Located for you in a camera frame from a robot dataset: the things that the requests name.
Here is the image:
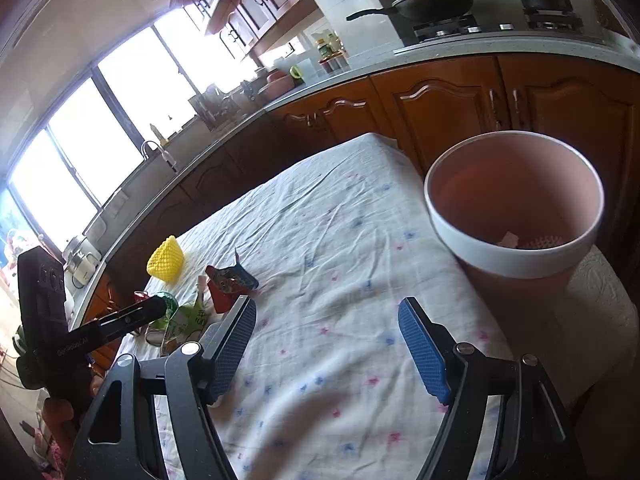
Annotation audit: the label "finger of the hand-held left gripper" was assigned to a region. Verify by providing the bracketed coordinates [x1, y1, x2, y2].
[65, 296, 168, 352]

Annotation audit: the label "yellow foam fruit net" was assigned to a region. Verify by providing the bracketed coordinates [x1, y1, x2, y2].
[146, 235, 187, 281]

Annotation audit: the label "crumpled green snack wrapper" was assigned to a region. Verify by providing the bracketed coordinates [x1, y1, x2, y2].
[160, 300, 211, 353]

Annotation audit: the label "white kitchen appliance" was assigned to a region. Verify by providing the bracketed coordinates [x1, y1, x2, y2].
[62, 235, 103, 288]

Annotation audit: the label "grey kitchen countertop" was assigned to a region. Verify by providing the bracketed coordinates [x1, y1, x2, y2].
[67, 30, 640, 331]

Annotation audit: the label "gas stove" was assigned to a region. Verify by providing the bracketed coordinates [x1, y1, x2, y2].
[392, 7, 608, 56]

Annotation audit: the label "pink basin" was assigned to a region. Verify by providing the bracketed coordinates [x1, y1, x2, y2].
[257, 70, 293, 98]

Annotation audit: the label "utensil rack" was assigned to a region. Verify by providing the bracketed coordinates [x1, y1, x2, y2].
[189, 85, 236, 128]

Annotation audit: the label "wooden base cabinets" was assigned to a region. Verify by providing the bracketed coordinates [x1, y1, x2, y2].
[67, 55, 640, 376]

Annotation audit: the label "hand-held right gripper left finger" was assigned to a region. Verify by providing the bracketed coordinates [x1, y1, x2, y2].
[65, 295, 258, 480]

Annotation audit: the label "cluster of condiment bottles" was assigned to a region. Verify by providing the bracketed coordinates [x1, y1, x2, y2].
[311, 30, 348, 73]

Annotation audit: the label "kitchen window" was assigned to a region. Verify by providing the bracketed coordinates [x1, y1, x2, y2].
[0, 7, 261, 261]

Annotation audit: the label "pink bin with white rim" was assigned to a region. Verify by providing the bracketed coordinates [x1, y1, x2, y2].
[424, 130, 605, 311]

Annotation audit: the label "wooden wall cabinets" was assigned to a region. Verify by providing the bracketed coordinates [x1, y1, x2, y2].
[170, 0, 321, 58]

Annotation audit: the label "black wok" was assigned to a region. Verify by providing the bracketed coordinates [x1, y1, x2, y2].
[346, 0, 480, 23]

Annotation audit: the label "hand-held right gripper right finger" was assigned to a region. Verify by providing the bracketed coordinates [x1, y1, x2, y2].
[397, 296, 583, 480]

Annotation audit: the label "kitchen faucet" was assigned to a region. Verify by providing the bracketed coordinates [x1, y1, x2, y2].
[141, 140, 178, 173]

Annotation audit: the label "person's left hand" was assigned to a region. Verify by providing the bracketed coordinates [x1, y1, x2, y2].
[42, 399, 76, 433]

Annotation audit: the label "white floral tablecloth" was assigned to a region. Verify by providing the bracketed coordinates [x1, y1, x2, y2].
[115, 132, 516, 480]

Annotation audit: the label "white foam fruit net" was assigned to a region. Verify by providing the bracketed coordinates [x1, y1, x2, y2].
[517, 232, 568, 251]

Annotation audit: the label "red snack packet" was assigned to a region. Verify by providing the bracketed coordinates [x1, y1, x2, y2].
[205, 247, 260, 313]

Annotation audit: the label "crushed green can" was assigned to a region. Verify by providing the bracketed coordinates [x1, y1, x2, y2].
[150, 291, 181, 321]

